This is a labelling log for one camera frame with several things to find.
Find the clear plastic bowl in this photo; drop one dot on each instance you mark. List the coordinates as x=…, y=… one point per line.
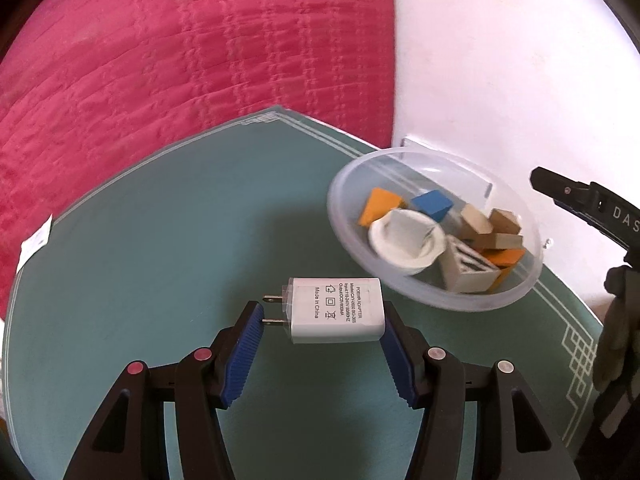
x=410, y=173

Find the red quilted cover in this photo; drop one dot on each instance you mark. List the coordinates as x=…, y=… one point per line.
x=90, y=87

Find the plain wooden cube block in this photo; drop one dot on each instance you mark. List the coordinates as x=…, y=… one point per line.
x=504, y=221

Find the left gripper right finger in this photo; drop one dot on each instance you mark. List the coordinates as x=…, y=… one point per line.
x=514, y=437

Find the white paper slip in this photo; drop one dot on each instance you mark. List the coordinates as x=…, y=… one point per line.
x=34, y=243

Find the plain wooden triangle block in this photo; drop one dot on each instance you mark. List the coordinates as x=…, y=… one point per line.
x=473, y=223

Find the orange cube block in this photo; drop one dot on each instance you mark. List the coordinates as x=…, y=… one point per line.
x=379, y=203

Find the orange white striped block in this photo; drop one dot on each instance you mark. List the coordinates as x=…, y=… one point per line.
x=505, y=260

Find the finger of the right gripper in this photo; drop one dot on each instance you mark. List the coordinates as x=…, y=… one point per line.
x=598, y=206

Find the white ceramic plate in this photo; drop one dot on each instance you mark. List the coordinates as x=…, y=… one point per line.
x=408, y=240

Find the white USB power adapter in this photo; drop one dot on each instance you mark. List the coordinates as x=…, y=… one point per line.
x=331, y=310

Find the plain rectangular wooden block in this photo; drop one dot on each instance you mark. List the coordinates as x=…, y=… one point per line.
x=497, y=241

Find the white zebra striped triangle block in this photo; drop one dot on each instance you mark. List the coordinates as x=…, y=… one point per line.
x=464, y=270

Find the blue wedge block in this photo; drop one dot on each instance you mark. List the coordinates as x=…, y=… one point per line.
x=434, y=204

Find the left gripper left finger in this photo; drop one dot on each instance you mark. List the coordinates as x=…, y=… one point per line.
x=126, y=437

